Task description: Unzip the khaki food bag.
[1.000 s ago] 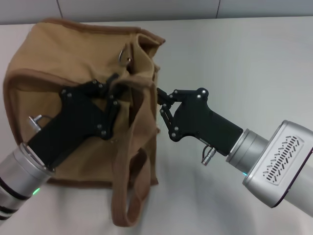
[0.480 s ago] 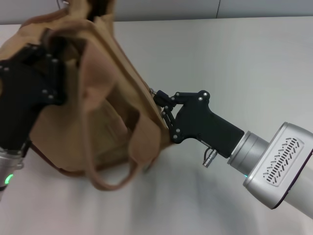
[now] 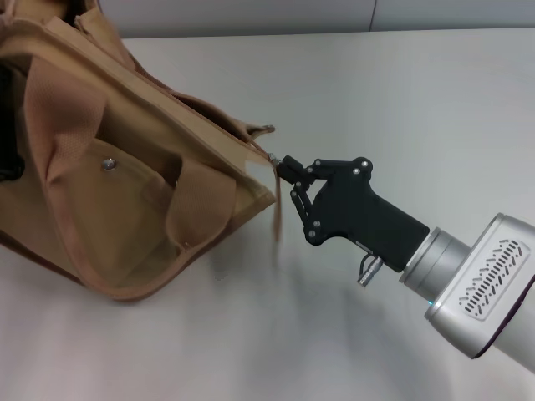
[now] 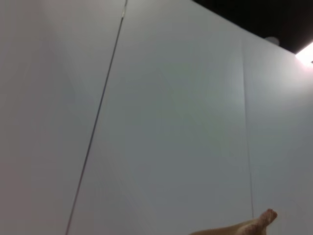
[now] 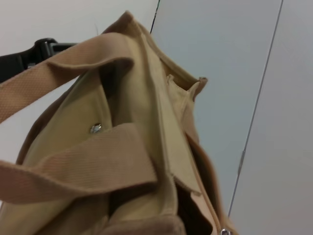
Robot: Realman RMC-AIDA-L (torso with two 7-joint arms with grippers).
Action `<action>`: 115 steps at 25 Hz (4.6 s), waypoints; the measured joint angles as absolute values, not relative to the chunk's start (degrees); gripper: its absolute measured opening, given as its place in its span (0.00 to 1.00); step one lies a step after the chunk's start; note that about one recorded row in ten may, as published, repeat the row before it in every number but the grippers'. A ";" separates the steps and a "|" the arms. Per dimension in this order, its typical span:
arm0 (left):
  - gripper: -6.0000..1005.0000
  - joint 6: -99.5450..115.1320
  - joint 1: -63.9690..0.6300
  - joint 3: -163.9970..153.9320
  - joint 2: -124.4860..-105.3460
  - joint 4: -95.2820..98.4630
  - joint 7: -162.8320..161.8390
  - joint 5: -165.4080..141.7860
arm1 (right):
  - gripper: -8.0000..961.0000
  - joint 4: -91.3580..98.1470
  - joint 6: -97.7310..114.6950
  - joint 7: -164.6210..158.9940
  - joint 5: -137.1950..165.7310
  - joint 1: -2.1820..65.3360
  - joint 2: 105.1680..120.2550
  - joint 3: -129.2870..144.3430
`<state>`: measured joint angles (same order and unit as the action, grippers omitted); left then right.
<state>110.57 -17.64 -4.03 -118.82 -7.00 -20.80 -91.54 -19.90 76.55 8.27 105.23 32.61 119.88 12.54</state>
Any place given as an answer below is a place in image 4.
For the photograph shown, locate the khaki canvas food bag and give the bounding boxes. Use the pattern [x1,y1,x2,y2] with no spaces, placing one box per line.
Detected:
[189,209,278,235]

